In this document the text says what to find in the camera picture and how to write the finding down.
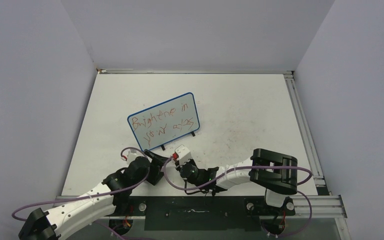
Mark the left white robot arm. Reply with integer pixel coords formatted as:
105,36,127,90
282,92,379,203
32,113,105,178
18,148,167,240

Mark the blue framed whiteboard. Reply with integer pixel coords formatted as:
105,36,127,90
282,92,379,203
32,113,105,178
127,92,201,150

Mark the aluminium frame rail right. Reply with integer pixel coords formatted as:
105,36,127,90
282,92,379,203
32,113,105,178
283,71,327,188

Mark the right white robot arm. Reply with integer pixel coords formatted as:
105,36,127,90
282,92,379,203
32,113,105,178
172,146,298,216

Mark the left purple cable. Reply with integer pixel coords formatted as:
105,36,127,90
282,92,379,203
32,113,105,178
11,147,151,240

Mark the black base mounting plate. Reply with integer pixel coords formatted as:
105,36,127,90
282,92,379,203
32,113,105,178
109,196,296,232

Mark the aluminium frame rail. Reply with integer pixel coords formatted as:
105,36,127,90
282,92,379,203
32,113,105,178
47,194,348,220
283,71,327,188

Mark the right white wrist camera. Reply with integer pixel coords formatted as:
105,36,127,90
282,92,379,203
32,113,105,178
172,145,193,167

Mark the aluminium frame rail front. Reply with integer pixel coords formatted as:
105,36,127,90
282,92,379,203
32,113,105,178
47,194,348,220

